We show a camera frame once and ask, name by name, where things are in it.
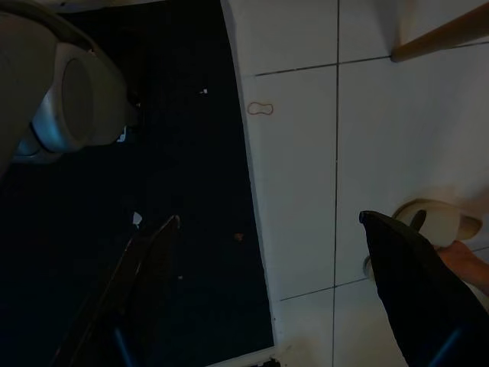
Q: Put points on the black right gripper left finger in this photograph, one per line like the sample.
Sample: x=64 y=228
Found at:
x=126 y=290

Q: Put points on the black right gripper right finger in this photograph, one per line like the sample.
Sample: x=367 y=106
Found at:
x=416 y=298

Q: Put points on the person's bare foot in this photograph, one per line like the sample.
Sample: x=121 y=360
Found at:
x=466 y=264

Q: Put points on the beige slipper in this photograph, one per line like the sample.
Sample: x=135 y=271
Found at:
x=439 y=214

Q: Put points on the brown crumb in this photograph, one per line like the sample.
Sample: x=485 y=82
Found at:
x=238 y=237

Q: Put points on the black floor mat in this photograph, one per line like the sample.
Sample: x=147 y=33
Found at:
x=191 y=172

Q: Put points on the red rubber band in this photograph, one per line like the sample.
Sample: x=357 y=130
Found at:
x=248 y=108

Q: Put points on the brown wooden furniture leg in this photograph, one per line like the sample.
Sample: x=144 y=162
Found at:
x=439 y=40

